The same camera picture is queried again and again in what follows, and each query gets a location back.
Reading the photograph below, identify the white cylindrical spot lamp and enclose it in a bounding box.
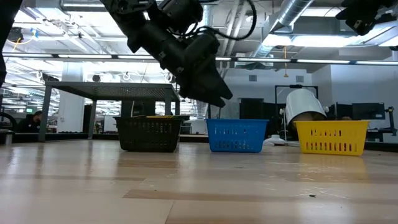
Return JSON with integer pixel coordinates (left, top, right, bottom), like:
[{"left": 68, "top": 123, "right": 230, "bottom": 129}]
[{"left": 279, "top": 88, "right": 330, "bottom": 141}]

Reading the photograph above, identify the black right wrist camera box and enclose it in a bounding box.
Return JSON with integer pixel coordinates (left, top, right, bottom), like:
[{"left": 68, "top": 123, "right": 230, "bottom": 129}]
[{"left": 335, "top": 11, "right": 377, "bottom": 37}]

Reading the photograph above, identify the black monitor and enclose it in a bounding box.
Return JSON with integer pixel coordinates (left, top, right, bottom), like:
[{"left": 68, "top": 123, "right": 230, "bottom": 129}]
[
  {"left": 334, "top": 102, "right": 354, "bottom": 121},
  {"left": 352, "top": 102, "right": 386, "bottom": 121},
  {"left": 121, "top": 100, "right": 156, "bottom": 118}
]

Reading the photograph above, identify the long ceiling light bar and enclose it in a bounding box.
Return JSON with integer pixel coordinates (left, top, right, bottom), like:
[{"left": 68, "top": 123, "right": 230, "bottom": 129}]
[{"left": 0, "top": 52, "right": 398, "bottom": 65}]

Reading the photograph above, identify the blue plastic basket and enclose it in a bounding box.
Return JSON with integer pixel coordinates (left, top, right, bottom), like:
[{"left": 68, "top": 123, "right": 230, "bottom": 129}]
[{"left": 205, "top": 118, "right": 270, "bottom": 154}]

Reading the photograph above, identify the silver ventilation duct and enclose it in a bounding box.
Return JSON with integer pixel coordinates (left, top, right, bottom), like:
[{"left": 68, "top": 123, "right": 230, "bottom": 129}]
[
  {"left": 248, "top": 0, "right": 315, "bottom": 60},
  {"left": 191, "top": 101, "right": 213, "bottom": 121}
]

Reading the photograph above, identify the yellow green Crayola crayon box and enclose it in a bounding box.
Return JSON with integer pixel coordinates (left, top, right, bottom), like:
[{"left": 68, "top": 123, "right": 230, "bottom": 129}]
[{"left": 132, "top": 114, "right": 185, "bottom": 119}]

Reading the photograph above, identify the black cabinet panel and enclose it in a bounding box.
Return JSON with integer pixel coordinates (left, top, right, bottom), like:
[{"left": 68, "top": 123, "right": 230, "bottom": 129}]
[{"left": 239, "top": 98, "right": 265, "bottom": 121}]

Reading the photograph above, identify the black plastic basket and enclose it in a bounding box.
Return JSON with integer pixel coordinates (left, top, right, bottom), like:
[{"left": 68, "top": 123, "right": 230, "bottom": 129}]
[{"left": 113, "top": 115, "right": 190, "bottom": 153}]

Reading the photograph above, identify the person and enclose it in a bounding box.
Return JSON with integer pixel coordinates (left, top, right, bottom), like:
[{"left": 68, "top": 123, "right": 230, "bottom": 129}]
[{"left": 16, "top": 110, "right": 44, "bottom": 134}]

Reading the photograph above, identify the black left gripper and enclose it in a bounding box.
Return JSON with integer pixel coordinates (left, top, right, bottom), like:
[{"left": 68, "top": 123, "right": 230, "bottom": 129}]
[{"left": 160, "top": 32, "right": 234, "bottom": 108}]

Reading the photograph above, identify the yellow plastic basket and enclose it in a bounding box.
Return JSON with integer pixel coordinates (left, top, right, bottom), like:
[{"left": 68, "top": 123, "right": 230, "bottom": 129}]
[{"left": 294, "top": 119, "right": 371, "bottom": 157}]

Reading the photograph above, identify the black ceiling spotlight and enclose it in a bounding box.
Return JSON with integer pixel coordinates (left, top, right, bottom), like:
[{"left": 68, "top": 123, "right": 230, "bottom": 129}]
[{"left": 6, "top": 26, "right": 24, "bottom": 44}]

